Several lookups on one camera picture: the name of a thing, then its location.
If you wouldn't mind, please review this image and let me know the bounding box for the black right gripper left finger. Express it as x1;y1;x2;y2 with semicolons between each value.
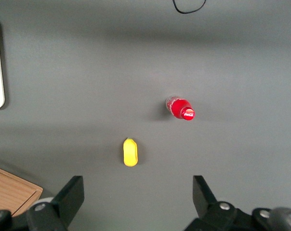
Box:
51;175;85;228

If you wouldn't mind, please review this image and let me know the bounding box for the thin black looped cable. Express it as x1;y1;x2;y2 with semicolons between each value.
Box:
172;0;207;14

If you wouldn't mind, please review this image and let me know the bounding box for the yellow lemon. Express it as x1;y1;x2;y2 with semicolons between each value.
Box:
122;137;139;167

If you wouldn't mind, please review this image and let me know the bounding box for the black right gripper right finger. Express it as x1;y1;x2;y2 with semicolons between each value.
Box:
192;175;218;218

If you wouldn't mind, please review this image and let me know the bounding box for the red cola bottle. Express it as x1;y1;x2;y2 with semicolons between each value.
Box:
165;94;197;122

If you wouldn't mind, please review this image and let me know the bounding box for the wooden two-drawer cabinet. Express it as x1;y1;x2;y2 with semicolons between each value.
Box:
0;164;44;218

